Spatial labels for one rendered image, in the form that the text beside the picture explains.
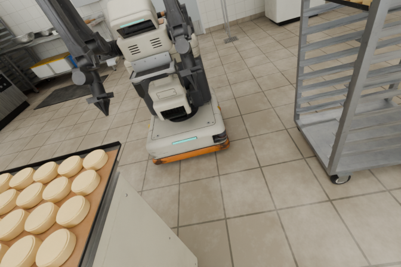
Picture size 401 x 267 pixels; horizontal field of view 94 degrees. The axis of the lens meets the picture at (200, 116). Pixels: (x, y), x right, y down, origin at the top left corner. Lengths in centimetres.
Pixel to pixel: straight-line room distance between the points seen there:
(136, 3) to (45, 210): 87
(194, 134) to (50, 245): 109
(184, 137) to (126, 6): 86
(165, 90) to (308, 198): 107
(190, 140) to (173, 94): 37
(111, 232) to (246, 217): 91
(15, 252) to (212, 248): 96
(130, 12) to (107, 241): 88
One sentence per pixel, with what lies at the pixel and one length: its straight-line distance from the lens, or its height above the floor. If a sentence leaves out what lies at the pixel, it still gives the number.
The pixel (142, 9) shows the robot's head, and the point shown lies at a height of 110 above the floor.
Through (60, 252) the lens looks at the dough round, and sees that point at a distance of 40.
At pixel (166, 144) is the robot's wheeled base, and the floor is 25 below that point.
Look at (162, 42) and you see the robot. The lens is 110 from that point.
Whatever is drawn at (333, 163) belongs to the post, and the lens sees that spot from 121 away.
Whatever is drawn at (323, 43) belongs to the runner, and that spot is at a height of 69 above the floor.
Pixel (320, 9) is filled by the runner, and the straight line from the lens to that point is 122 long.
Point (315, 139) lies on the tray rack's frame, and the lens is 143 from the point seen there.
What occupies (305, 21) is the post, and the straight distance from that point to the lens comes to 120.
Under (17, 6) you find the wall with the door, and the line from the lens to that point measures 553.
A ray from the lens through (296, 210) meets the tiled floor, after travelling 131.
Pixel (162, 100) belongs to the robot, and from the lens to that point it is 125.
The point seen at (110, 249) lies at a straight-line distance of 50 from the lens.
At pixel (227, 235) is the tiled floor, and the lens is 126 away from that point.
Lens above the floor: 119
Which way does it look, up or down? 38 degrees down
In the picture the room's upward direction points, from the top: 19 degrees counter-clockwise
